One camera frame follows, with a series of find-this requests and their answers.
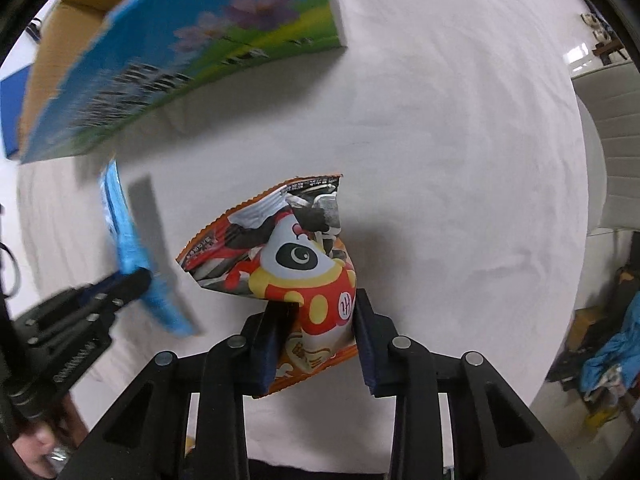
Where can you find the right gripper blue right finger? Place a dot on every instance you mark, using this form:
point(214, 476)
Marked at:
point(370, 335)

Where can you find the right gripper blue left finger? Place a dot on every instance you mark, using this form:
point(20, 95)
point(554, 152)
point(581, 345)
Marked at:
point(268, 334)

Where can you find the orange panda snack packet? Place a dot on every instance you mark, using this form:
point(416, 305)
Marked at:
point(284, 245)

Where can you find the light blue snack packet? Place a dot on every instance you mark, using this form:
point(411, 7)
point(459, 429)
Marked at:
point(132, 255)

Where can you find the left human hand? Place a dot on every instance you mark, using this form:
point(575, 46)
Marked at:
point(39, 439)

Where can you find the grey table cloth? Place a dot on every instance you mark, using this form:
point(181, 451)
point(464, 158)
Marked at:
point(455, 130)

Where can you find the blue foam mat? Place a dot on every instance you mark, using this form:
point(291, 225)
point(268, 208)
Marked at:
point(13, 90)

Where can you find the open cardboard box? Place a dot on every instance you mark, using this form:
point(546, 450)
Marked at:
point(103, 63)

